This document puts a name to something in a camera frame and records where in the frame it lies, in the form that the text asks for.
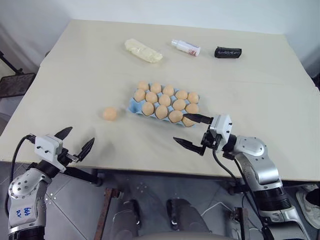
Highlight black rolled pouch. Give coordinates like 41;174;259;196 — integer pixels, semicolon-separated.
213;45;243;60

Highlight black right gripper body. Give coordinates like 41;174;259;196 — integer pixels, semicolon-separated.
200;125;223;151

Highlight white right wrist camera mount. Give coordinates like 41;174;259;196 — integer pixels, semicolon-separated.
208;114;234;142

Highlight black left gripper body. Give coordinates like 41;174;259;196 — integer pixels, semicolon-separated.
57;147;80;164

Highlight brown egg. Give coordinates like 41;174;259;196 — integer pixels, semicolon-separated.
155;104;169;120
168;110;184;125
145;91;159;104
137;80;150;92
141;102;155;118
102;107;118;122
185;103;200;115
187;91;200;105
158;93;172;107
133;88;146;102
162;84;176;96
174;89;188;101
149;82;163;94
172;99;186;112
181;116;196;128

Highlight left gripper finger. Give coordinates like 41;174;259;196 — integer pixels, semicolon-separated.
54;126;74;141
75;137;96;162

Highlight dark rounded robot leg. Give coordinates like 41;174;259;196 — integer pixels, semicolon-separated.
165;198;209;237
112;199;141;240

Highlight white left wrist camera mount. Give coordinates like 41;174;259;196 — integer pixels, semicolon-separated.
34;134;64;162

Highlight black under-table bracket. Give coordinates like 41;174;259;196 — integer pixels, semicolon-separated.
65;165;104;187

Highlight clear bag of pale food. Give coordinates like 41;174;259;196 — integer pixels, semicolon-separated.
124;37;164;65

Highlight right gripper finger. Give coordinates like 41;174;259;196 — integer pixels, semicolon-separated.
172;136;207;155
183;112;214;125

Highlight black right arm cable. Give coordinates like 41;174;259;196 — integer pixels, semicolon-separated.
212;147;276;240

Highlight rusty metal table leg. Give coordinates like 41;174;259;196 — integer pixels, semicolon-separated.
93;187;119;240
233;206;252;240

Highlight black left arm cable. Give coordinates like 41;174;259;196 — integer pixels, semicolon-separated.
4;134;37;219

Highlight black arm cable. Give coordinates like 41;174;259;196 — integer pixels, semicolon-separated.
212;147;276;240
4;134;37;219

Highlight blue egg carton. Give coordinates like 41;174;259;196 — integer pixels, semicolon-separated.
127;83;201;129

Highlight black stand leg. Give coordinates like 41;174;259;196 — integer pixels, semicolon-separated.
0;50;25;76

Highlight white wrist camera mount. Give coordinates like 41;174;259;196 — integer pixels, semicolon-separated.
34;134;64;162
208;114;234;142

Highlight black mesh seat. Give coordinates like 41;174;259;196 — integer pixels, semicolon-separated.
0;72;36;99

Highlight white sneaker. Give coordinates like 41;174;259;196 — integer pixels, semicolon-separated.
295;183;320;230

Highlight white floor cable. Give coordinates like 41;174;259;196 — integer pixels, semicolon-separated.
200;201;236;219

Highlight white bottle with red label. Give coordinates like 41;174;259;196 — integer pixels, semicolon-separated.
170;38;202;58

